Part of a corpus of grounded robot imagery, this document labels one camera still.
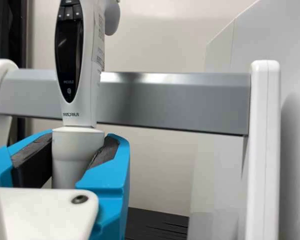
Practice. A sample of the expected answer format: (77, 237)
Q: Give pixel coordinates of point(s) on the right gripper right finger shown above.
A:
(115, 180)

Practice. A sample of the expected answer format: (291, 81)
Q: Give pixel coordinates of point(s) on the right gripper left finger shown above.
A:
(2, 162)

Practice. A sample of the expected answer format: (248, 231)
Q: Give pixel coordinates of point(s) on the pipette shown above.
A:
(86, 75)

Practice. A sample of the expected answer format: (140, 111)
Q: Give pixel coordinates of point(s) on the black platform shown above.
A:
(155, 225)

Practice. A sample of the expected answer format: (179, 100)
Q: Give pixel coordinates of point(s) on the white pipette stand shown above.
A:
(180, 100)

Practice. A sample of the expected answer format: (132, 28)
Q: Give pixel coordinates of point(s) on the white box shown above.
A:
(295, 50)

